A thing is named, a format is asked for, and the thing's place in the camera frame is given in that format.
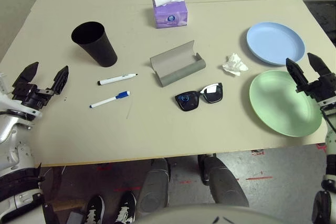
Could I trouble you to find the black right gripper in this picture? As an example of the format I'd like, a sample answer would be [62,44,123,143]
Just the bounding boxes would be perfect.
[286,52,336,103]

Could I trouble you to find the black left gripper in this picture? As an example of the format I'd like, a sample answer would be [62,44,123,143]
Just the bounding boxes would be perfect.
[12,61,69,111]

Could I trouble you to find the light green plate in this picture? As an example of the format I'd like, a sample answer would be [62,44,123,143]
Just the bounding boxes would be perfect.
[249,70,323,137]

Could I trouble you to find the white marker blue cap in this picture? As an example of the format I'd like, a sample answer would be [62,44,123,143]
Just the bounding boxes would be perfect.
[89,90,131,109]

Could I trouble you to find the white tissue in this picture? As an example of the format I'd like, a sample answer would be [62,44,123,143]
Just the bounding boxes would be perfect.
[222,52,249,77]

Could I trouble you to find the black sunglasses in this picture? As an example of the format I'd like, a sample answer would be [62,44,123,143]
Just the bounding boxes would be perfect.
[174,82,224,112]

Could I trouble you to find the grey glasses case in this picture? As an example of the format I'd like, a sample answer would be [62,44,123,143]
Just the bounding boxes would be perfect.
[150,40,206,88]

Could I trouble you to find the light blue plate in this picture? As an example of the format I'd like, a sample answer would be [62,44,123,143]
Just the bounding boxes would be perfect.
[246,22,306,67]

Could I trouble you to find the black plastic cup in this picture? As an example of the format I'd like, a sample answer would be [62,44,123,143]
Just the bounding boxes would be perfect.
[71,21,118,68]

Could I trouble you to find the white marker black cap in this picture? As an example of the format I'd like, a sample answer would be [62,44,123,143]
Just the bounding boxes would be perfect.
[97,73,139,86]

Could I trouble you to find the purple tissue box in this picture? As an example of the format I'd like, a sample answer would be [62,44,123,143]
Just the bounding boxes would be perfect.
[152,0,189,29]

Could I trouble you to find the black white sneaker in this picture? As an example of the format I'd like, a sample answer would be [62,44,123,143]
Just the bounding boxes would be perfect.
[114,191,137,224]
[82,195,106,224]

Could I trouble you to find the silver robot right leg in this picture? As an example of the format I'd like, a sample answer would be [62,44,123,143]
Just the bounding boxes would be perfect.
[198,153,249,208]

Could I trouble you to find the silver robot leg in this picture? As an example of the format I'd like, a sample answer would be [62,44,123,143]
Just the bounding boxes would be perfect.
[136,157,171,216]
[198,153,249,208]

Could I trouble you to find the silver robot left leg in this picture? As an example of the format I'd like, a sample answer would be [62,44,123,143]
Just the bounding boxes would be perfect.
[136,157,171,216]

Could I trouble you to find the grey robot torso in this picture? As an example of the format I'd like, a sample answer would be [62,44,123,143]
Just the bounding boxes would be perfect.
[136,202,297,224]

